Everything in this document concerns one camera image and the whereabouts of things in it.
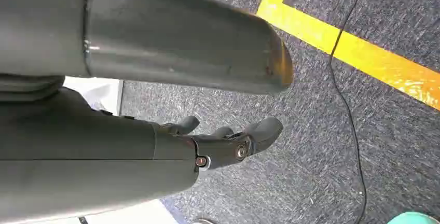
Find white desk panel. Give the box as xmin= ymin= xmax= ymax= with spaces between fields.
xmin=63 ymin=76 xmax=125 ymax=117

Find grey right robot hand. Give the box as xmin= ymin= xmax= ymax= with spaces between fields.
xmin=0 ymin=0 xmax=295 ymax=224

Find thin black floor cable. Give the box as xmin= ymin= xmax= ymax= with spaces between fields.
xmin=328 ymin=0 xmax=368 ymax=224

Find yellow floor tape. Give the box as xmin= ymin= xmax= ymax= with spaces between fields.
xmin=256 ymin=0 xmax=440 ymax=111

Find teal round object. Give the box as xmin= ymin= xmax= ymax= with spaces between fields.
xmin=388 ymin=211 xmax=440 ymax=224

